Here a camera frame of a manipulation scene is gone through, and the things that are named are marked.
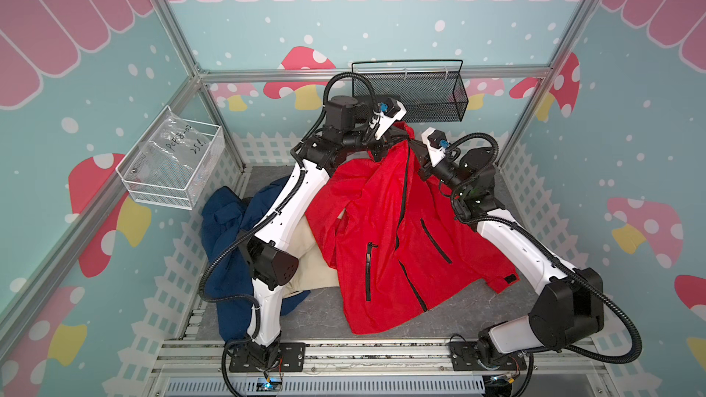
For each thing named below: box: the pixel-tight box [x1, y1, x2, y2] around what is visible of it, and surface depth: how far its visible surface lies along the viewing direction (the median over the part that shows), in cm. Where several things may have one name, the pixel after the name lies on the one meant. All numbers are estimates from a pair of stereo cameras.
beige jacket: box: [281, 214, 340, 297], surface depth 86 cm
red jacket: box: [306, 123, 520, 335], surface depth 85 cm
